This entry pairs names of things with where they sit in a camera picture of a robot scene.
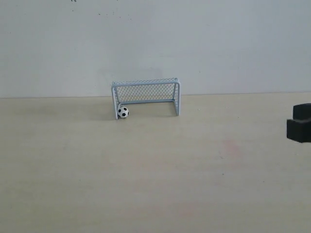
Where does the small black white soccer ball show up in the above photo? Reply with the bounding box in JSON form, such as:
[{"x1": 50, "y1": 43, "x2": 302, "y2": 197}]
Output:
[{"x1": 117, "y1": 106, "x2": 129, "y2": 118}]

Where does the white miniature soccer goal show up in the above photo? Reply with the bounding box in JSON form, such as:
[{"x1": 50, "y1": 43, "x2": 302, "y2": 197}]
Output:
[{"x1": 111, "y1": 78, "x2": 181, "y2": 119}]

